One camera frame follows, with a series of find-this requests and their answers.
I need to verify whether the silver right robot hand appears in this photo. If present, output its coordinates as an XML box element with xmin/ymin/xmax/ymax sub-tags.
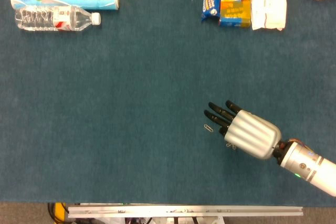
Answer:
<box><xmin>204</xmin><ymin>100</ymin><xmax>282</xmax><ymax>161</ymax></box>

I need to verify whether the yellow and blue carton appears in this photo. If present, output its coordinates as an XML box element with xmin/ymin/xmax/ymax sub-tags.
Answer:
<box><xmin>218</xmin><ymin>0</ymin><xmax>254</xmax><ymax>28</ymax></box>

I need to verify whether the white wet wipes pack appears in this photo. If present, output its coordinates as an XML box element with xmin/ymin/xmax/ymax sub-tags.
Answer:
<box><xmin>251</xmin><ymin>0</ymin><xmax>287</xmax><ymax>31</ymax></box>

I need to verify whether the teal felt table cloth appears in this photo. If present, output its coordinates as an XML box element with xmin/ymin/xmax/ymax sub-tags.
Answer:
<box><xmin>0</xmin><ymin>0</ymin><xmax>336</xmax><ymax>205</ymax></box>

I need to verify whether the blue cookie pack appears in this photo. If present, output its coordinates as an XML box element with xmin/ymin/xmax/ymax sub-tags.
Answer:
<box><xmin>201</xmin><ymin>0</ymin><xmax>223</xmax><ymax>23</ymax></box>

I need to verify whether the yellow plastic part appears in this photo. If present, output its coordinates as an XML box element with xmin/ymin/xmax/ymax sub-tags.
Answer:
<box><xmin>54</xmin><ymin>202</ymin><xmax>66</xmax><ymax>222</ymax></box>

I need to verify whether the clear plastic water bottle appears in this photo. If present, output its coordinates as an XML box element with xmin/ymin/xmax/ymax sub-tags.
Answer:
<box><xmin>14</xmin><ymin>5</ymin><xmax>102</xmax><ymax>32</ymax></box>

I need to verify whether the aluminium profile rail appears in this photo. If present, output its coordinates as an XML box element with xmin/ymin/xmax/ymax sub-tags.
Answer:
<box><xmin>67</xmin><ymin>206</ymin><xmax>304</xmax><ymax>218</ymax></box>

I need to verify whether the black cable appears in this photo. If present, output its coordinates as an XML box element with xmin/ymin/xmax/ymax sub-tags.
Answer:
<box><xmin>47</xmin><ymin>202</ymin><xmax>58</xmax><ymax>221</ymax></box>

